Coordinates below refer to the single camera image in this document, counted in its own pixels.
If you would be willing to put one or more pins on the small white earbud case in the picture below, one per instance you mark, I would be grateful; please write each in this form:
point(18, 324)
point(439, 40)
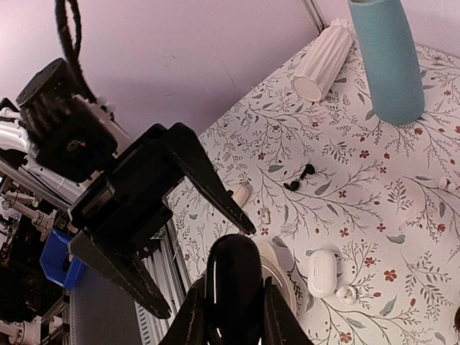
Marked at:
point(240, 194)

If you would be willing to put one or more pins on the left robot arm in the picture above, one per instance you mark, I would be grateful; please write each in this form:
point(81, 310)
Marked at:
point(71, 132)

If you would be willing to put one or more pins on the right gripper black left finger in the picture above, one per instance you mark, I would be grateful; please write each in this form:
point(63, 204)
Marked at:
point(188, 326)

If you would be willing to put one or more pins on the beige round plate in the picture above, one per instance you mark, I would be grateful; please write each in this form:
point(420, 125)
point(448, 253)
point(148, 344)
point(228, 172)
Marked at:
point(272, 268)

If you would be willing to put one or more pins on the white earbud on cloth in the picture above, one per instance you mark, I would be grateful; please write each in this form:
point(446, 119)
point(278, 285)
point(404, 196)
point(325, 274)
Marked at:
point(445, 183)

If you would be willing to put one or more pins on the teal cup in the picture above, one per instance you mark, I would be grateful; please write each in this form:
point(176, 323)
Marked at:
point(390, 60)

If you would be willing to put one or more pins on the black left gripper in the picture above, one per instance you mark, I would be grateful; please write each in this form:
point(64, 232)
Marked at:
point(122, 212)

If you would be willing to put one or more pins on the white open charging case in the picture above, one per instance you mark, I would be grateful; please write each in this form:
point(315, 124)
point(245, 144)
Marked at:
point(322, 273)

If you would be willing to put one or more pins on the black stem earbud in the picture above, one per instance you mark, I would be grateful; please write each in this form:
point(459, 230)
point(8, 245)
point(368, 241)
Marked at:
point(308, 170)
point(293, 185)

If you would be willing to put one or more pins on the blue storage bin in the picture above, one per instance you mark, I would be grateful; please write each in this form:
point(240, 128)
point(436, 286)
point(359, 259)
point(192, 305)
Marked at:
point(58, 265)

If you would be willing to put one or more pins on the floral table cloth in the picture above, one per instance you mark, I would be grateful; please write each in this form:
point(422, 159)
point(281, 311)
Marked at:
point(373, 201)

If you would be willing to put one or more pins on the white clip earbud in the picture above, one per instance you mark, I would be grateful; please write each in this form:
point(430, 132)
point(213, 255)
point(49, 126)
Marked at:
point(347, 295)

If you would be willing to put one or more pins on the left aluminium frame post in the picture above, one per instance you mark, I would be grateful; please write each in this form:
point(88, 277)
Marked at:
point(313, 8)

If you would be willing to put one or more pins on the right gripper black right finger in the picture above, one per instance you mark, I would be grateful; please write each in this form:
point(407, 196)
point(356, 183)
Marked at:
point(280, 326)

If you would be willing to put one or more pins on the black oval charging case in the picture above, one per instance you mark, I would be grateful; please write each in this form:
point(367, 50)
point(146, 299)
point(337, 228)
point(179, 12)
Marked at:
point(234, 292)

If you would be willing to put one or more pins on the clear plastic cup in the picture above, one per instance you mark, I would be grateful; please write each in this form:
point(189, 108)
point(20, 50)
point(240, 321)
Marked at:
point(320, 66)

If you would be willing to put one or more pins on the white stem earbud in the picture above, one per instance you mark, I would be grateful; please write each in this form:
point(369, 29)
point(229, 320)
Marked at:
point(265, 216)

